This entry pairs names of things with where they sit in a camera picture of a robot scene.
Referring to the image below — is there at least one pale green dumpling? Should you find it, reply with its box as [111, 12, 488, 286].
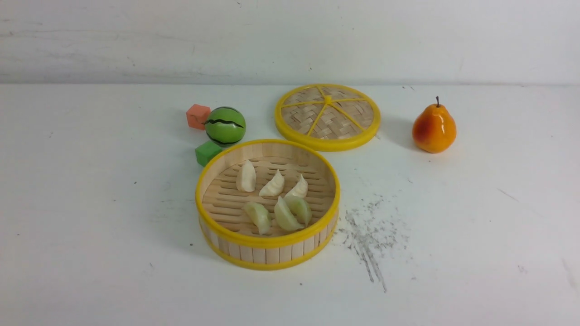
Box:
[274, 196, 305, 231]
[284, 195, 312, 227]
[242, 202, 272, 235]

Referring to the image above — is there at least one white dumpling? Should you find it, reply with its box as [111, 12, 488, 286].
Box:
[236, 160, 256, 192]
[259, 170, 285, 197]
[285, 174, 309, 198]

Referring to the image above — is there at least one green watermelon toy ball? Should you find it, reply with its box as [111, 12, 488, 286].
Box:
[204, 106, 246, 147]

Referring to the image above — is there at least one green foam cube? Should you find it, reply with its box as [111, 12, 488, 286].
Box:
[195, 140, 222, 167]

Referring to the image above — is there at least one orange toy pear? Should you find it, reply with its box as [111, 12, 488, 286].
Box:
[412, 96, 457, 154]

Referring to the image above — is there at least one woven bamboo steamer lid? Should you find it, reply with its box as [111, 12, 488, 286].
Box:
[274, 83, 381, 151]

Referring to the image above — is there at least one orange foam cube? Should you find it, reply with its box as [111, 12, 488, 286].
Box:
[186, 104, 211, 130]

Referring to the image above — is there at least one bamboo steamer tray yellow rim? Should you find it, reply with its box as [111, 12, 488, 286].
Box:
[195, 139, 340, 270]

